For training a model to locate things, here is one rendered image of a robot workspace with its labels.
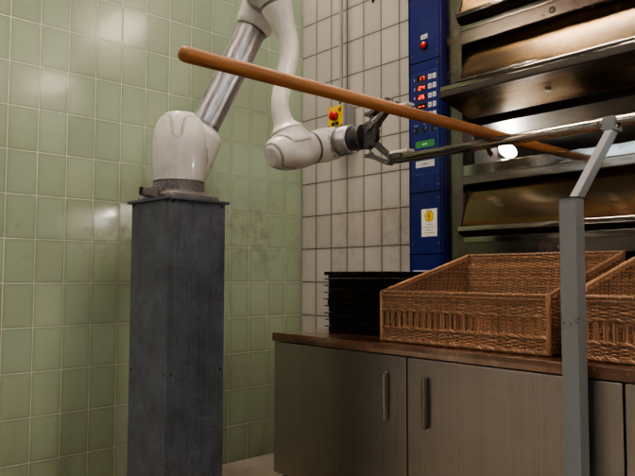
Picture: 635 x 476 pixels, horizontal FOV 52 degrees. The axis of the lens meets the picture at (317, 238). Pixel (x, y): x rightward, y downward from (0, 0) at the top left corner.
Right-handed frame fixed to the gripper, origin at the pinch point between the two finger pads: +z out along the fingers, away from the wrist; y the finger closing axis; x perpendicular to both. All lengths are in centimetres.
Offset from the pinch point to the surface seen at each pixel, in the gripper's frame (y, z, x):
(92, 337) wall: 64, -113, 39
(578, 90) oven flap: -17, 23, -58
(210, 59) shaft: 1, 13, 74
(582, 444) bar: 78, 49, 2
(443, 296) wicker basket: 47.1, 5.9, -8.1
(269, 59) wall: -56, -112, -41
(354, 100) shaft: 1.3, 12.6, 34.6
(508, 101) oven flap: -18, -1, -56
